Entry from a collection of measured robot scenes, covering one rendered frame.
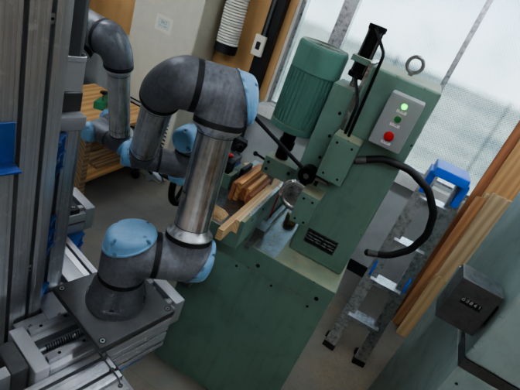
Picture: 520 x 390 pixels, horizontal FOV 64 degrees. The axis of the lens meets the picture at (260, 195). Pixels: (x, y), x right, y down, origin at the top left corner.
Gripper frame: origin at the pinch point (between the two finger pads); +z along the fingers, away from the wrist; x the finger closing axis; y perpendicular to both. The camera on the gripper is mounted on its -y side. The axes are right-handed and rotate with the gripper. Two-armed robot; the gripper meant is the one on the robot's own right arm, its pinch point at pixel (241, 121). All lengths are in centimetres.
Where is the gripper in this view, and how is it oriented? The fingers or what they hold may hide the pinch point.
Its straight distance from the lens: 149.1
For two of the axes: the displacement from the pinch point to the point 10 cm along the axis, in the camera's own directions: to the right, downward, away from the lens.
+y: -7.1, -7.0, 0.4
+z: 3.9, -3.5, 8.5
